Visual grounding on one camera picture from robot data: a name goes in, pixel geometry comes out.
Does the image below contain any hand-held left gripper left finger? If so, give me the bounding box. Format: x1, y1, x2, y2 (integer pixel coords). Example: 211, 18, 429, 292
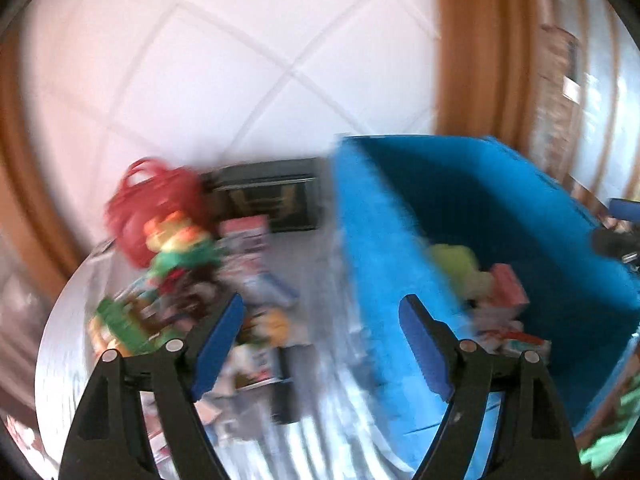
59, 292, 246, 480

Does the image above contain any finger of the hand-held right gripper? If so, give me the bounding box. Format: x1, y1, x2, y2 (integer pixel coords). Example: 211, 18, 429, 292
592, 197, 640, 273

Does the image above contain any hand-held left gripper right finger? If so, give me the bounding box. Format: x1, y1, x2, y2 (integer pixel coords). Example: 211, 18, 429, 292
398, 294, 583, 480

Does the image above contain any blue fabric storage box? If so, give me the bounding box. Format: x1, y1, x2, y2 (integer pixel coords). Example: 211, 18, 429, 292
331, 134, 640, 480

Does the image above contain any white red packet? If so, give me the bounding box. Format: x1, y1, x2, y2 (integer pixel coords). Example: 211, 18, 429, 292
470, 305, 551, 361

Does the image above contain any yellow green plush toy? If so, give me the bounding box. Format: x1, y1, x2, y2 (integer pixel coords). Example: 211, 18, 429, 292
430, 244, 493, 301

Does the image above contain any green orange plush toy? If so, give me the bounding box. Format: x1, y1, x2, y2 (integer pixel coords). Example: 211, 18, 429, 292
142, 210, 223, 301

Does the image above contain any green snack box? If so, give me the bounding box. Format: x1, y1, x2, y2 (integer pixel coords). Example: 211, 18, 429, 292
95, 297, 166, 356

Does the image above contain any pink white box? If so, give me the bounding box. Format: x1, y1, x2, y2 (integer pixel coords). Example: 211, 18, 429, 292
220, 215, 271, 261

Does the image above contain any red toy handbag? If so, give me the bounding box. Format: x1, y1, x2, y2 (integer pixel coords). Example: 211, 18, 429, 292
105, 157, 206, 268

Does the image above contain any black box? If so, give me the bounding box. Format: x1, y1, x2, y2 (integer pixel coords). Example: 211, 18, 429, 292
202, 157, 323, 233

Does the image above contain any green cloth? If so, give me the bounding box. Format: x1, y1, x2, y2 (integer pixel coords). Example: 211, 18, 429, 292
580, 395, 640, 476

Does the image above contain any wooden door frame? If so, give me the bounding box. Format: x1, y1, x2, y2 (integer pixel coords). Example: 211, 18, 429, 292
0, 35, 86, 306
435, 0, 556, 153

